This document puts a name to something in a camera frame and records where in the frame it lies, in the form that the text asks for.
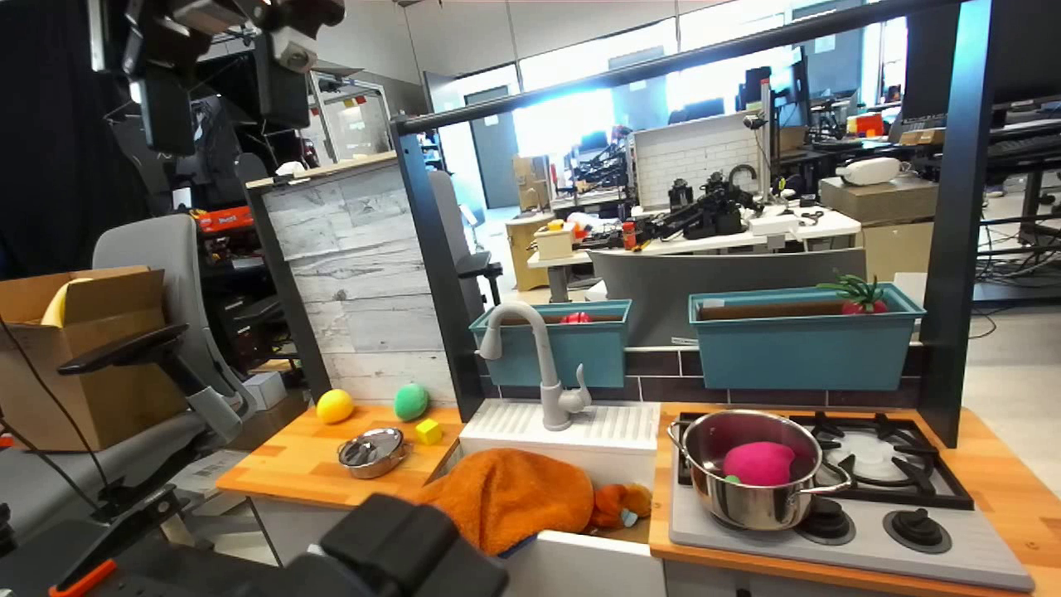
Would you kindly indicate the grey toy faucet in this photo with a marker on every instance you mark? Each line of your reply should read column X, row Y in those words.
column 549, row 387

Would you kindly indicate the small teal planter box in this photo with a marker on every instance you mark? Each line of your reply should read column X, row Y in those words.
column 584, row 352

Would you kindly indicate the white toy sink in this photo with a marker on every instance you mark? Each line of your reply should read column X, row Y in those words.
column 575, row 425

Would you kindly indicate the white board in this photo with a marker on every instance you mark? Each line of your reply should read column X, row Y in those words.
column 698, row 154

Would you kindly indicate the small yellow cube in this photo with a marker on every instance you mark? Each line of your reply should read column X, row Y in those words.
column 429, row 433

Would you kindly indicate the large silver pot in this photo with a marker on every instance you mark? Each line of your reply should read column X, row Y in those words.
column 750, row 501

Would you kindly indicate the grey toy stove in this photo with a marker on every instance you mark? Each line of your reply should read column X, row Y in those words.
column 883, row 543

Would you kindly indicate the large teal planter box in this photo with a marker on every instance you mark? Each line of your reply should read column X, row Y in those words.
column 797, row 352

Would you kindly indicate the green and red plant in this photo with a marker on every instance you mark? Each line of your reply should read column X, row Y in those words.
column 862, row 292

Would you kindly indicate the small wooden counter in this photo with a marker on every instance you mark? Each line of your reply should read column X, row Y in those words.
column 299, row 466

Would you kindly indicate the yellow ball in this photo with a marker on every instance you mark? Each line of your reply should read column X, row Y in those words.
column 337, row 406

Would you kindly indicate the grey office chair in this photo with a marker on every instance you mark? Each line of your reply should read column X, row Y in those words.
column 168, row 251

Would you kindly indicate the green ball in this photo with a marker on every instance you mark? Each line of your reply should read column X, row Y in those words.
column 411, row 403

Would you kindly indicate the cardboard box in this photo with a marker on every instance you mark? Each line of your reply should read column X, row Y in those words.
column 101, row 408

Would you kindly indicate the black device housing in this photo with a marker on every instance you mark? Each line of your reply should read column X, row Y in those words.
column 400, row 550

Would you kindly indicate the grey desk partition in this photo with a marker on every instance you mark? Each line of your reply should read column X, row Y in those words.
column 664, row 288

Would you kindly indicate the black kitchen frame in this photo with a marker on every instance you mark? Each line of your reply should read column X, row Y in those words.
column 957, row 219

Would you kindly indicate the red toy in planter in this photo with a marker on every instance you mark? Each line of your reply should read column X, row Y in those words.
column 575, row 317

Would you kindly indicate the pink ball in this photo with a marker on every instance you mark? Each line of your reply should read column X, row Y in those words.
column 757, row 464

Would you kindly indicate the orange towel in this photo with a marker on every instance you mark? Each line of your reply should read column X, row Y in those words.
column 509, row 500

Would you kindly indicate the beige cardboard carton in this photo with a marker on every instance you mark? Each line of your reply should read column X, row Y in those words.
column 881, row 201

